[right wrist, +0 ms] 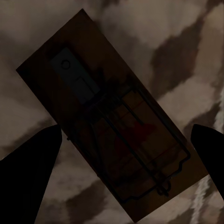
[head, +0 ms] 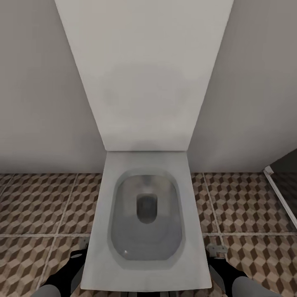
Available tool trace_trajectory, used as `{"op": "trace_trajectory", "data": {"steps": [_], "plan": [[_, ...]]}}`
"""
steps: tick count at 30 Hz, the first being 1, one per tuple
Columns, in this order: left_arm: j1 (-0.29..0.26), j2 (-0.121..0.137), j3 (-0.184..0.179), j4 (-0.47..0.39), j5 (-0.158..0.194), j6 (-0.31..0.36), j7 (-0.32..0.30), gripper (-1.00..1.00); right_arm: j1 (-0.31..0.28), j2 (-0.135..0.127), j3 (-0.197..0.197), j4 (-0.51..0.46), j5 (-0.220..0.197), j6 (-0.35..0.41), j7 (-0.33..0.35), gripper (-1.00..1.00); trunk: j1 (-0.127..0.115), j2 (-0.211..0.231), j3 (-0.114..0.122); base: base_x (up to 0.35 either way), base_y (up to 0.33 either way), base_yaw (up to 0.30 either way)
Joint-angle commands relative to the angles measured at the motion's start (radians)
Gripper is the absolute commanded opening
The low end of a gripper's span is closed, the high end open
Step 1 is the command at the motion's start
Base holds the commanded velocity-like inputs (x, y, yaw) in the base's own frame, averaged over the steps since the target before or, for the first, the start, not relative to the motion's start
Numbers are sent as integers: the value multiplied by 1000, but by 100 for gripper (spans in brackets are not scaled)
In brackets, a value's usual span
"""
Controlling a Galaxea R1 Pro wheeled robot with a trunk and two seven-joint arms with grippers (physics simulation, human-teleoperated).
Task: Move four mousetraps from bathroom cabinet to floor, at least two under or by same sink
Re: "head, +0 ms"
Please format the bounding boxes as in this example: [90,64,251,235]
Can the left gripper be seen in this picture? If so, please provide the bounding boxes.
[70,248,88,257]

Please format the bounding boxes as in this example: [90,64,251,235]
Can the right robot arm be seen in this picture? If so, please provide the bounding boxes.
[207,245,284,297]

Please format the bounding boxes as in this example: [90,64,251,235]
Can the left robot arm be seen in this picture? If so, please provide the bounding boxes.
[30,237,90,297]

